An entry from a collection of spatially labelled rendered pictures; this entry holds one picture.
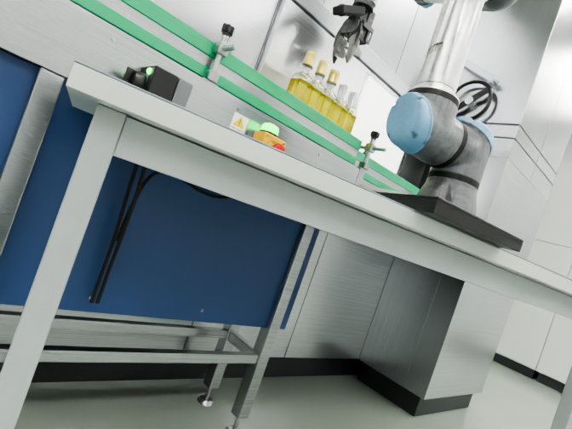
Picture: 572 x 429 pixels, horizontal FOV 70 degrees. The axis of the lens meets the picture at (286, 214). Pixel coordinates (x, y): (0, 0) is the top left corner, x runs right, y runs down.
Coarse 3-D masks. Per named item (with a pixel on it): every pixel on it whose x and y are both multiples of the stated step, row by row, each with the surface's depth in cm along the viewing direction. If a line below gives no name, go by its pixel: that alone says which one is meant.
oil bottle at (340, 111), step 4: (340, 100) 135; (344, 100) 137; (336, 104) 134; (340, 104) 135; (344, 104) 136; (336, 108) 134; (340, 108) 136; (344, 108) 137; (336, 112) 135; (340, 112) 136; (344, 112) 137; (332, 116) 134; (336, 116) 135; (340, 116) 136; (344, 116) 137; (332, 120) 134; (336, 120) 135; (340, 120) 137; (340, 124) 137
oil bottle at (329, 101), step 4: (328, 92) 131; (332, 92) 132; (324, 96) 131; (328, 96) 130; (332, 96) 132; (324, 100) 130; (328, 100) 131; (332, 100) 132; (336, 100) 134; (324, 104) 130; (328, 104) 131; (332, 104) 132; (320, 108) 131; (324, 108) 131; (328, 108) 132; (332, 108) 133; (320, 112) 130; (324, 112) 131; (328, 112) 132; (332, 112) 133; (324, 116) 131; (328, 116) 132
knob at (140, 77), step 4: (128, 68) 74; (132, 68) 74; (124, 72) 74; (128, 72) 74; (132, 72) 74; (136, 72) 74; (140, 72) 75; (124, 76) 74; (128, 76) 74; (132, 76) 75; (136, 76) 74; (140, 76) 74; (144, 76) 75; (124, 80) 74; (128, 80) 74; (132, 80) 74; (136, 80) 74; (140, 80) 74; (144, 80) 75; (136, 84) 74; (140, 84) 74; (144, 84) 75; (140, 88) 75
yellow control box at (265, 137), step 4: (252, 132) 97; (256, 132) 96; (260, 132) 95; (264, 132) 94; (252, 136) 97; (256, 136) 96; (260, 136) 95; (264, 136) 94; (268, 136) 94; (272, 136) 95; (260, 140) 94; (264, 140) 94; (268, 140) 95; (272, 140) 96; (276, 140) 96; (280, 140) 97; (268, 144) 95; (272, 144) 96; (284, 144) 98
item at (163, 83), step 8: (144, 72) 77; (152, 72) 74; (160, 72) 74; (168, 72) 75; (152, 80) 74; (160, 80) 75; (168, 80) 76; (176, 80) 77; (184, 80) 78; (144, 88) 75; (152, 88) 74; (160, 88) 75; (168, 88) 76; (176, 88) 77; (184, 88) 78; (160, 96) 75; (168, 96) 76; (176, 96) 77; (184, 96) 78; (184, 104) 79
